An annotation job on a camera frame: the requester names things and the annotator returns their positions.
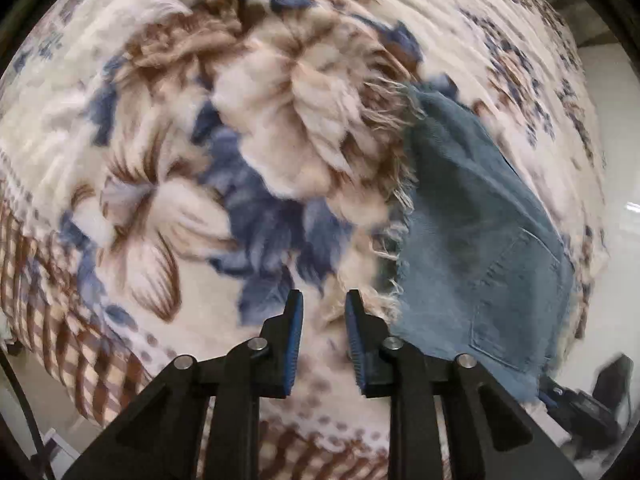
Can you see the floral fleece blanket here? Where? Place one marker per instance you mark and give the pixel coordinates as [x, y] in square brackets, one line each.
[171, 169]

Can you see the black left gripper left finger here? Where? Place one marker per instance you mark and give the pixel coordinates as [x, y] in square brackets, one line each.
[200, 419]

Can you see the blue frayed denim pants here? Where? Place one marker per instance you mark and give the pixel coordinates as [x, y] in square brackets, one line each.
[479, 265]

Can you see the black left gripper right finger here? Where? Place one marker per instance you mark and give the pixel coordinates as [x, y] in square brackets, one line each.
[448, 419]

